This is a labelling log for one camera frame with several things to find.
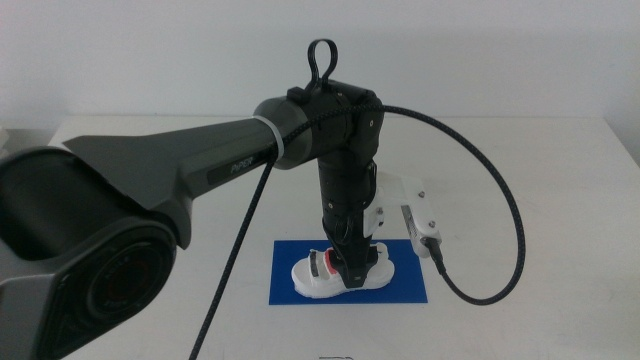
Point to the blue rectangular mat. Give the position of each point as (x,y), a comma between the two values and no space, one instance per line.
(407,280)

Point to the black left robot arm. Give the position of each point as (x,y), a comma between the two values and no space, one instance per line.
(150,165)

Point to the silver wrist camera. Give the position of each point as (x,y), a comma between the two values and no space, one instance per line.
(422,232)

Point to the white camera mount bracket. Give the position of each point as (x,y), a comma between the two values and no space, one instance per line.
(400,192)

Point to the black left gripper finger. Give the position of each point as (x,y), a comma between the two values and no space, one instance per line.
(336,252)
(360,265)

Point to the white zip tie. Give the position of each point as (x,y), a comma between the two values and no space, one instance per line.
(276,137)

